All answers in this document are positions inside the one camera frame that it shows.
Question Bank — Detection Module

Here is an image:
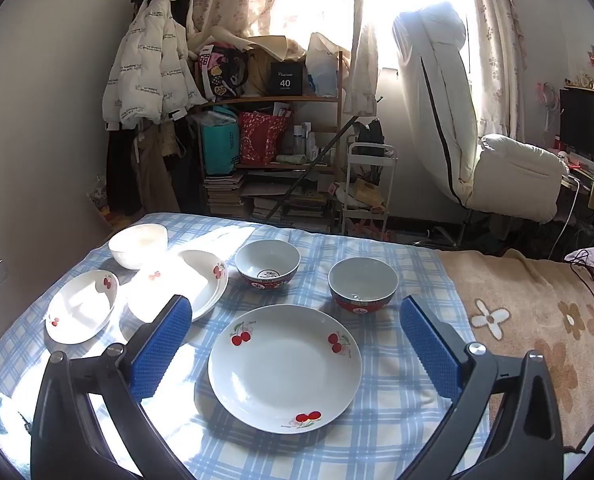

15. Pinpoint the floral bag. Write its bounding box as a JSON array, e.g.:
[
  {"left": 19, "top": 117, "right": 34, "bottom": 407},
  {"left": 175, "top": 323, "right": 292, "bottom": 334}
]
[{"left": 87, "top": 175, "right": 128, "bottom": 226}]

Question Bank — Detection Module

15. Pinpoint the black pole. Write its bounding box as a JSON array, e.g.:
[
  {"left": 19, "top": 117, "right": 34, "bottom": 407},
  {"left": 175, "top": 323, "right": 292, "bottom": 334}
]
[{"left": 262, "top": 115, "right": 358, "bottom": 221}]

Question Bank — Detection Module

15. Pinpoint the red bag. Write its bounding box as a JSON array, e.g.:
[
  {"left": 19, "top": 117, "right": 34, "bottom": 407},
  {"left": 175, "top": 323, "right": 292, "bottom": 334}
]
[{"left": 238, "top": 111, "right": 289, "bottom": 166}]

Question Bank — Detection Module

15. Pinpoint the brown cardboard box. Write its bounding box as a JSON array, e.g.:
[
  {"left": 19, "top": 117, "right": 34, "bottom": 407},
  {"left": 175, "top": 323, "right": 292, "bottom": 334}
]
[{"left": 249, "top": 35, "right": 290, "bottom": 96}]

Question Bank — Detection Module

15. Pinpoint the large cherry plate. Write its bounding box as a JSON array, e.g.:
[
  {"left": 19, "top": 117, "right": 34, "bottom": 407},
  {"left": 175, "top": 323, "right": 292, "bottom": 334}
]
[{"left": 208, "top": 304, "right": 363, "bottom": 435}]

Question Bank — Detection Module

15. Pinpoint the wooden shelf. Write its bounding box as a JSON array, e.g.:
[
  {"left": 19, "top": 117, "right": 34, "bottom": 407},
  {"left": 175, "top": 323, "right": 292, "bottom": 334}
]
[{"left": 194, "top": 50, "right": 345, "bottom": 221}]

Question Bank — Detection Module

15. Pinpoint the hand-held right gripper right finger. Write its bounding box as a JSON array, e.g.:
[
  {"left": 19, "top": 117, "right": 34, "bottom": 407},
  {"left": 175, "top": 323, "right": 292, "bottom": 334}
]
[{"left": 399, "top": 295, "right": 565, "bottom": 480}]

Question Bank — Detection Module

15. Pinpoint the red patterned bowl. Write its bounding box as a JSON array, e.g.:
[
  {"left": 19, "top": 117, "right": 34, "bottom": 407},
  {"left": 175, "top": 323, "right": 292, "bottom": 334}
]
[
  {"left": 328, "top": 257, "right": 399, "bottom": 315},
  {"left": 234, "top": 239, "right": 302, "bottom": 292}
]

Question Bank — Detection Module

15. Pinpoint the black pink patterned bag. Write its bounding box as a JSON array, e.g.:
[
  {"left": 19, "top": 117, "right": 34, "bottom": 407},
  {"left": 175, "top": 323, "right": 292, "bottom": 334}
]
[{"left": 197, "top": 42, "right": 250, "bottom": 101}]

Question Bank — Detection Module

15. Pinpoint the pink fan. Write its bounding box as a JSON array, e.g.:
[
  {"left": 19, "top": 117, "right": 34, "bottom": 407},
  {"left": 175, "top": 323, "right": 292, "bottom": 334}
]
[{"left": 537, "top": 82, "right": 562, "bottom": 116}]

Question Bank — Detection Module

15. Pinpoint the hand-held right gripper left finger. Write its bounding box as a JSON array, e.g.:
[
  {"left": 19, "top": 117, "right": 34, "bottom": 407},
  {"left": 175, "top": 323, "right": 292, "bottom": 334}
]
[{"left": 30, "top": 294, "right": 194, "bottom": 480}]

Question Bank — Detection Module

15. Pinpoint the round cherry plate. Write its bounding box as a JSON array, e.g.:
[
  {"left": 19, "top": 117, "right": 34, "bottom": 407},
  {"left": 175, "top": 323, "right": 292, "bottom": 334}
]
[{"left": 126, "top": 249, "right": 229, "bottom": 323}]

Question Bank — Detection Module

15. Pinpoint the black monitor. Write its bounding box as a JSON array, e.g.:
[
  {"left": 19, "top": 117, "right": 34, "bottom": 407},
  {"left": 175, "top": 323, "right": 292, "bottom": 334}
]
[{"left": 559, "top": 86, "right": 594, "bottom": 161}]

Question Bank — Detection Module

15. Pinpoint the beige garment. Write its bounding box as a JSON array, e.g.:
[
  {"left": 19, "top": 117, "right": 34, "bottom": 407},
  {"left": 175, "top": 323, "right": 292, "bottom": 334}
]
[{"left": 134, "top": 122, "right": 188, "bottom": 211}]

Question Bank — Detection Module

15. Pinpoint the small oval cherry plate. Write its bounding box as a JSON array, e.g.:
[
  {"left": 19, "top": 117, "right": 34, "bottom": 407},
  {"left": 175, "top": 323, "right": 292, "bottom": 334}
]
[{"left": 44, "top": 269, "right": 120, "bottom": 345}]

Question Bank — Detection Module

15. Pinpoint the white puffer jacket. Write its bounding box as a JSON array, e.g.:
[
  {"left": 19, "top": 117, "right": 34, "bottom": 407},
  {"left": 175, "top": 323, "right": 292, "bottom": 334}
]
[{"left": 102, "top": 0, "right": 203, "bottom": 131}]

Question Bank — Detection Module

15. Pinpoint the white cable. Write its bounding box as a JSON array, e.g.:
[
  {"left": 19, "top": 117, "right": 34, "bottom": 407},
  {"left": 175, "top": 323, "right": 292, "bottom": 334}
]
[{"left": 549, "top": 175, "right": 582, "bottom": 258}]

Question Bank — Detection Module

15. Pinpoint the blue plaid cloth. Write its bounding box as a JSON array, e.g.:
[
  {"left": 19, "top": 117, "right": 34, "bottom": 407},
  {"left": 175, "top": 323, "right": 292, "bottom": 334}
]
[{"left": 0, "top": 212, "right": 492, "bottom": 480}]

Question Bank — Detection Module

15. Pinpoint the beige flower blanket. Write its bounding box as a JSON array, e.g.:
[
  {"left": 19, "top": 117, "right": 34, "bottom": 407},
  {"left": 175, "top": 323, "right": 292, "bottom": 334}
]
[{"left": 437, "top": 247, "right": 594, "bottom": 480}]

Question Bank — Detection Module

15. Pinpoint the white bowl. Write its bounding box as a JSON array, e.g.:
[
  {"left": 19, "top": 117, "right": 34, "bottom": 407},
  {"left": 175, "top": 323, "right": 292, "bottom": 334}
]
[{"left": 108, "top": 223, "right": 169, "bottom": 270}]

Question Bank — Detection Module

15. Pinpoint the black box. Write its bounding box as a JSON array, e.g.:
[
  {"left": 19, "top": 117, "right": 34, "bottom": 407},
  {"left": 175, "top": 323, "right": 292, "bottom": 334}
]
[{"left": 270, "top": 62, "right": 305, "bottom": 97}]

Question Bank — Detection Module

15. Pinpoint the white gaming chair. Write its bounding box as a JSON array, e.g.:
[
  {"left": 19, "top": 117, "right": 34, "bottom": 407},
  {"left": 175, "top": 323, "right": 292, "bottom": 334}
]
[{"left": 392, "top": 1, "right": 570, "bottom": 251}]

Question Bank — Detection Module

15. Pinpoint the black cord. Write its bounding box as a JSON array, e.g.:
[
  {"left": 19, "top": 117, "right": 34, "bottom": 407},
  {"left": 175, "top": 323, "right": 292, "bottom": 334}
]
[{"left": 571, "top": 250, "right": 594, "bottom": 303}]

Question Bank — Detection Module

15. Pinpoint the white plastic bag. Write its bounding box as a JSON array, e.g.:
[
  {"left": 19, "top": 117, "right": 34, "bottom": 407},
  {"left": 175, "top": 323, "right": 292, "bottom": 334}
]
[{"left": 304, "top": 32, "right": 340, "bottom": 98}]

